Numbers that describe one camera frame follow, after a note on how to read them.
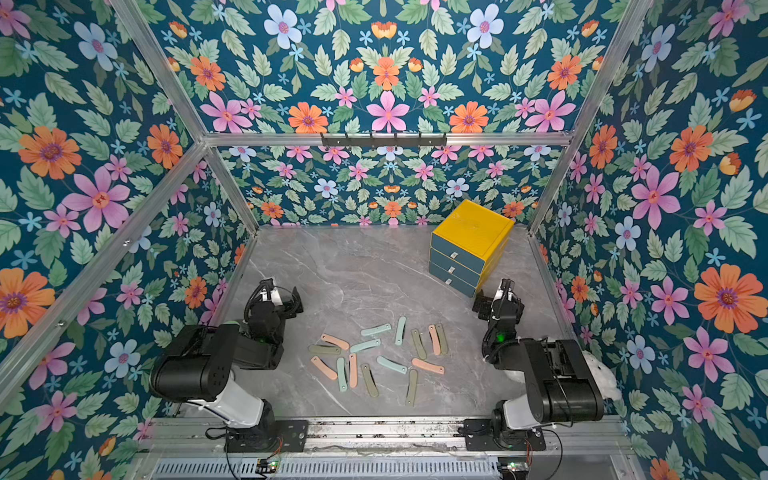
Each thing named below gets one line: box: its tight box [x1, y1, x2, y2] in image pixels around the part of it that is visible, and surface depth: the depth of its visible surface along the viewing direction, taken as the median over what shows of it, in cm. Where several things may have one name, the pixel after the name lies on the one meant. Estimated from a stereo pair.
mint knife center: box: [350, 338, 381, 353], surface depth 90 cm
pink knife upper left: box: [320, 333, 350, 350], surface depth 92 cm
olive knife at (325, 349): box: [308, 344, 342, 355], surface depth 90 cm
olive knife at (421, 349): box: [411, 329, 427, 360], surface depth 90 cm
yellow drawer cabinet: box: [429, 200, 515, 298], surface depth 92 cm
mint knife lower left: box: [337, 357, 348, 393], surface depth 85 cm
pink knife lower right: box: [411, 358, 445, 375], surface depth 86 cm
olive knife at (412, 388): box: [405, 369, 418, 408], surface depth 82 cm
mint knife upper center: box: [360, 324, 391, 337], surface depth 94 cm
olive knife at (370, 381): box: [361, 364, 379, 398], surface depth 84 cm
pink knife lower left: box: [311, 356, 338, 380], surface depth 86 cm
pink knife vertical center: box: [349, 353, 358, 389], surface depth 86 cm
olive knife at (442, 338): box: [435, 323, 449, 355], surface depth 92 cm
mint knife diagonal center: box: [377, 356, 407, 375], surface depth 87 cm
